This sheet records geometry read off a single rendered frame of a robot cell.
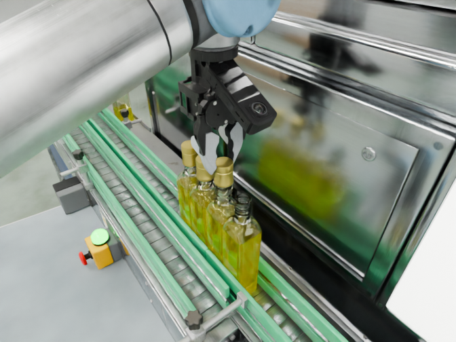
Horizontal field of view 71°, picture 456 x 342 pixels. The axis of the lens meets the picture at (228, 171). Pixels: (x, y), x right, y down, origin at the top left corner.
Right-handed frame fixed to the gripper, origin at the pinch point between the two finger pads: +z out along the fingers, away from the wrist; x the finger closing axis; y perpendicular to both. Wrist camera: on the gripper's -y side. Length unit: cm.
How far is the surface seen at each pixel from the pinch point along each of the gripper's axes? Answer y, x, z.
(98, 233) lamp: 30.9, 19.5, 32.1
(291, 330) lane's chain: -19.2, -2.2, 29.6
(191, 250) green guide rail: 3.4, 6.3, 21.6
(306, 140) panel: -6.8, -12.8, -3.8
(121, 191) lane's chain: 40, 8, 30
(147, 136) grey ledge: 65, -12, 30
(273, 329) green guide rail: -19.6, 3.9, 21.4
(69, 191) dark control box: 56, 21, 34
